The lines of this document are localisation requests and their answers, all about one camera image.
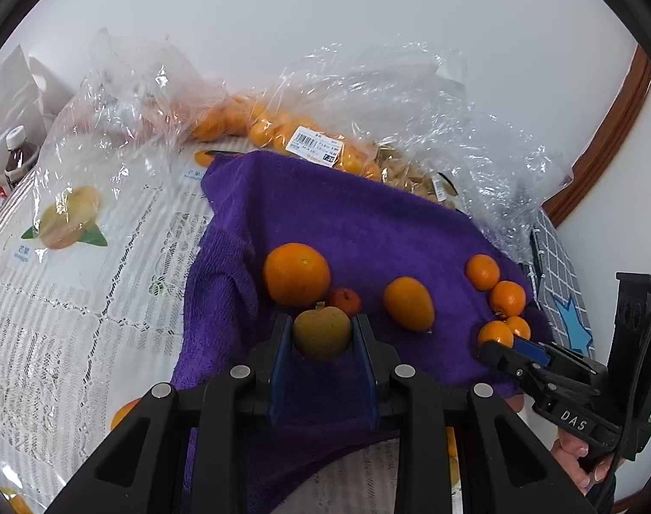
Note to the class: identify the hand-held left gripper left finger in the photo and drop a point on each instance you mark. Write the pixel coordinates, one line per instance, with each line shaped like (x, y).
(280, 372)

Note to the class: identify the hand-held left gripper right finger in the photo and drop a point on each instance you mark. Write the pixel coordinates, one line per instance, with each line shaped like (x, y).
(365, 372)

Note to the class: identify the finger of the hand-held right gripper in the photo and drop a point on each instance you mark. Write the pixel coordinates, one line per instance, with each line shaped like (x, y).
(531, 349)
(505, 360)

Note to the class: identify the small mandarin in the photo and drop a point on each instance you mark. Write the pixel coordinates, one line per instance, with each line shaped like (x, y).
(482, 272)
(507, 298)
(494, 334)
(519, 326)

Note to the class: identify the yellow-brown pear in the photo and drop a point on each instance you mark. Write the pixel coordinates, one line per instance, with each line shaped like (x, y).
(322, 334)

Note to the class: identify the small red fruit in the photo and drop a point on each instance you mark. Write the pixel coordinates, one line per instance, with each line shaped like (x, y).
(346, 300)

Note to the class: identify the oval orange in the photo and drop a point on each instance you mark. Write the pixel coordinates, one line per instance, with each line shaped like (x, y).
(408, 304)

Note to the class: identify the large round orange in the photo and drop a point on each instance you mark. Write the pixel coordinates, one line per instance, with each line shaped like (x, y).
(297, 276)

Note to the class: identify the person's right hand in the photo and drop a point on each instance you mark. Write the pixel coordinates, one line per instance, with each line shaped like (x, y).
(580, 455)

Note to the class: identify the checked notebook with star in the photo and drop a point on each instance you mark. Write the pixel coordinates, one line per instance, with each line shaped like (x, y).
(553, 262)

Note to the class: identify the purple towel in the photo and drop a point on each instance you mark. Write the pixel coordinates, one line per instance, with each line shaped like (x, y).
(357, 235)

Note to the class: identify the labelled bag of longans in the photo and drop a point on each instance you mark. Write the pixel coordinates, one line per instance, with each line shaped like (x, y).
(411, 176)

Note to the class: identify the white lace printed tablecloth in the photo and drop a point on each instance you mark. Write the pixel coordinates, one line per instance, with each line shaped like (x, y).
(89, 305)

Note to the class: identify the labelled bag of mandarins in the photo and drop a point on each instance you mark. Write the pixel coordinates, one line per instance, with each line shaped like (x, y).
(271, 131)

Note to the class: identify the crumpled clear plastic bag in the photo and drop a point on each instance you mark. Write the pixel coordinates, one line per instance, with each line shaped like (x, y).
(132, 96)

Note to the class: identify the dark drink bottle white cap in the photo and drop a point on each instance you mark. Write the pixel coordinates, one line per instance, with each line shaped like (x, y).
(19, 158)

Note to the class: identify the white paper bag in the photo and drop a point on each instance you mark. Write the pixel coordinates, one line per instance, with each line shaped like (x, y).
(12, 91)
(55, 88)

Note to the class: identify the brown wooden door frame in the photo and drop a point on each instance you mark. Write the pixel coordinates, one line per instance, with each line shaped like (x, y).
(614, 123)

